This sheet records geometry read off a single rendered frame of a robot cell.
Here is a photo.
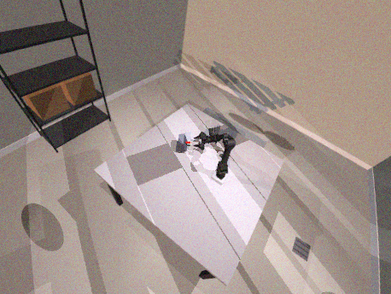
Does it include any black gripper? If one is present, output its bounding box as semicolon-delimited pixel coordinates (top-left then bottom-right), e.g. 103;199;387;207
193;132;210;150

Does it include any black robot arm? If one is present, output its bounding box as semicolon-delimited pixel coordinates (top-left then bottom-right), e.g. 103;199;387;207
201;128;236;180

